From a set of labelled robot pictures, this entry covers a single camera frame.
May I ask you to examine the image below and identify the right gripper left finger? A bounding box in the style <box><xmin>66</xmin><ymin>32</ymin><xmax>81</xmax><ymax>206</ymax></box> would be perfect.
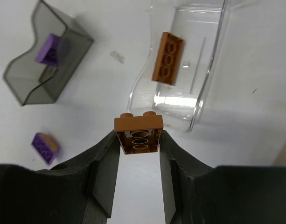
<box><xmin>0</xmin><ymin>132</ymin><xmax>120</xmax><ymax>224</ymax></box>

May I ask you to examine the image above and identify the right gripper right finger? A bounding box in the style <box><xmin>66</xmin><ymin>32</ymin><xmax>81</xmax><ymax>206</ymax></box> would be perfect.
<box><xmin>160</xmin><ymin>131</ymin><xmax>286</xmax><ymax>224</ymax></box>

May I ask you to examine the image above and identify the purple lego brick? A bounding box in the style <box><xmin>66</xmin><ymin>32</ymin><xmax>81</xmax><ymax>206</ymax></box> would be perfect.
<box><xmin>31</xmin><ymin>132</ymin><xmax>61</xmax><ymax>165</ymax></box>

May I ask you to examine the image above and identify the small orange lego brick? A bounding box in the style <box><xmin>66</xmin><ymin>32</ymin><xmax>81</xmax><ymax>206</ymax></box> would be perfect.
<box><xmin>114</xmin><ymin>111</ymin><xmax>164</xmax><ymax>155</ymax></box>

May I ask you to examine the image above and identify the thin purple lego plate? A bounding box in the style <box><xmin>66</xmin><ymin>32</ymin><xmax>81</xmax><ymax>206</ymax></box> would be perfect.
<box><xmin>35</xmin><ymin>33</ymin><xmax>70</xmax><ymax>67</ymax></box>

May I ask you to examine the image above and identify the smoky grey plastic container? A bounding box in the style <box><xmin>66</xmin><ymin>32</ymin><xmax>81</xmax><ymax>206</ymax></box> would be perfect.
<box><xmin>3</xmin><ymin>0</ymin><xmax>94</xmax><ymax>106</ymax></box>

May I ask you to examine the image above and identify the clear plastic container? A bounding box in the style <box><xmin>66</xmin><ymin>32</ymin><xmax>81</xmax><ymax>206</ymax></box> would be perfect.
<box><xmin>126</xmin><ymin>0</ymin><xmax>286</xmax><ymax>133</ymax></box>

